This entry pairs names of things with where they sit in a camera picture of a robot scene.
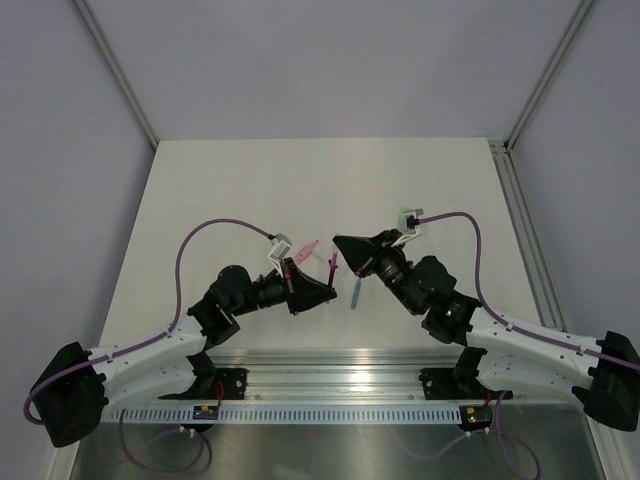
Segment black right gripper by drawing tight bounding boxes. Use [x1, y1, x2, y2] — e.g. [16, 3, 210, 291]
[334, 229, 422, 315]

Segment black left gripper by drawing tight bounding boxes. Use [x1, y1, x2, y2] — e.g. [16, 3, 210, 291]
[230, 257, 335, 317]

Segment red gel pen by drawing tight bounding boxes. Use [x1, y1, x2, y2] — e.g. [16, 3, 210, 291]
[327, 246, 339, 289]

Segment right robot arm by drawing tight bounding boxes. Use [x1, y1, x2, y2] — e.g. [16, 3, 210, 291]
[333, 229, 639, 432]

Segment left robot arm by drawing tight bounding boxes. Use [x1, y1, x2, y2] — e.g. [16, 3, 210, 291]
[25, 258, 337, 448]

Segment light blue pen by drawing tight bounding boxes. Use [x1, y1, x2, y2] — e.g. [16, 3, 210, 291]
[350, 277, 362, 310]

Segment pink translucent highlighter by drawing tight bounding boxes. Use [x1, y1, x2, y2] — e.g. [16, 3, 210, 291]
[293, 240, 319, 265]

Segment left controller board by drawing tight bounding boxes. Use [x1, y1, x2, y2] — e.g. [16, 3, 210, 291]
[192, 405, 219, 421]

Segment controller board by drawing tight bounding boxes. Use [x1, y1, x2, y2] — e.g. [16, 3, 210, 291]
[192, 405, 219, 421]
[459, 405, 493, 432]

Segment right controller board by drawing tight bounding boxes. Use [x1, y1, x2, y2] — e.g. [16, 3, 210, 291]
[459, 405, 493, 432]

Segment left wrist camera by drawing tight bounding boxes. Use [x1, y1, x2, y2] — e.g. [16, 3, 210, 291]
[268, 233, 292, 272]

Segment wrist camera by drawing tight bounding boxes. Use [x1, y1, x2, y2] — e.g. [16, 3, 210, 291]
[268, 233, 292, 272]
[393, 208, 426, 247]

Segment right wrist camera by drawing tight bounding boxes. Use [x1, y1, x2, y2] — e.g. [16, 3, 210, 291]
[393, 208, 426, 247]

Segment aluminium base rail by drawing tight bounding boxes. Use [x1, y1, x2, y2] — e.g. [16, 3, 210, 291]
[95, 344, 599, 398]

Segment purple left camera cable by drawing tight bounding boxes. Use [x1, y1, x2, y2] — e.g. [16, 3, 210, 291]
[23, 218, 276, 426]

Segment white slotted cable duct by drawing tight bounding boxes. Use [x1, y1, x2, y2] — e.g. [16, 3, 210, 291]
[107, 404, 461, 425]

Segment right side aluminium rail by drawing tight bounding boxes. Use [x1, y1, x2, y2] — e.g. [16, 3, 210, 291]
[488, 140, 566, 331]

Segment right aluminium frame post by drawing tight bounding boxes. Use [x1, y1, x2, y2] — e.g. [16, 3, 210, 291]
[503, 0, 599, 154]

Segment aluminium frame post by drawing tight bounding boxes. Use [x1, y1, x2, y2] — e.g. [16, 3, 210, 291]
[69, 0, 160, 151]
[503, 0, 599, 154]

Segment left aluminium frame post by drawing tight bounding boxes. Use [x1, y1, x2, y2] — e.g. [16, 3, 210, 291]
[69, 0, 160, 151]

